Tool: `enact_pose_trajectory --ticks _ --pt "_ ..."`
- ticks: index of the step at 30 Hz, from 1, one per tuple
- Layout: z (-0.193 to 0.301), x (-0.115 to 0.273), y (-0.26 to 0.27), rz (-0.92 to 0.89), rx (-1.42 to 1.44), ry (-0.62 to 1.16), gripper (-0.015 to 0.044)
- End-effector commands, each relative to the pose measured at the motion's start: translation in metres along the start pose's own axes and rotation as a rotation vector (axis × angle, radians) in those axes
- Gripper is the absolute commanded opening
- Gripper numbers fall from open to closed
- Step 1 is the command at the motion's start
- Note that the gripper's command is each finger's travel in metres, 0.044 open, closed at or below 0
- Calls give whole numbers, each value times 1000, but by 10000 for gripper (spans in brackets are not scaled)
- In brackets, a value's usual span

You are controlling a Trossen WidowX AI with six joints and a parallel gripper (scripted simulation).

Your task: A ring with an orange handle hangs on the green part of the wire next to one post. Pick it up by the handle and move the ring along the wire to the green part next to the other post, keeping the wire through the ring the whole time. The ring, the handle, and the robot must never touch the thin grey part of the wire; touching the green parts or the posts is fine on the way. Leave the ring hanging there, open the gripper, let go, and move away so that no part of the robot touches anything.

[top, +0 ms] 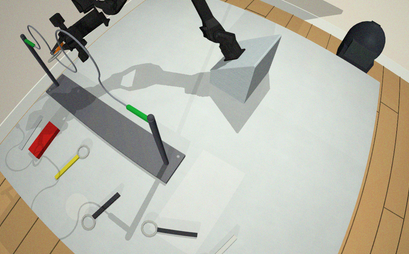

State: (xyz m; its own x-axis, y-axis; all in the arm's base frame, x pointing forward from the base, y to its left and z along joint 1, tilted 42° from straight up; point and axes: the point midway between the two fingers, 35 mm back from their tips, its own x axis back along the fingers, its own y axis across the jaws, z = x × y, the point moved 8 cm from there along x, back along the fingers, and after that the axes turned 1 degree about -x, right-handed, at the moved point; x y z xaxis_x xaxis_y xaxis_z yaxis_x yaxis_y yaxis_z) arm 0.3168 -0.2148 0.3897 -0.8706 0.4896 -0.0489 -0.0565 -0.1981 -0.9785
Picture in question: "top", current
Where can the red rectangular block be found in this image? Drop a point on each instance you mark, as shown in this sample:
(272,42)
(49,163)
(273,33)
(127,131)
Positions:
(43,140)

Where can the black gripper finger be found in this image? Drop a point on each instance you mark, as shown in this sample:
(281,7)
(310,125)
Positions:
(66,47)
(60,41)

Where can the orange handle with grey end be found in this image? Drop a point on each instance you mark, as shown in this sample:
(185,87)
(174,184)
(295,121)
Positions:
(57,52)

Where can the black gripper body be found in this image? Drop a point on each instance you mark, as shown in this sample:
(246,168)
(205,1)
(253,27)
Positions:
(58,21)

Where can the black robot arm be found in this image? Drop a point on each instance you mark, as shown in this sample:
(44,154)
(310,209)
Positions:
(211,29)

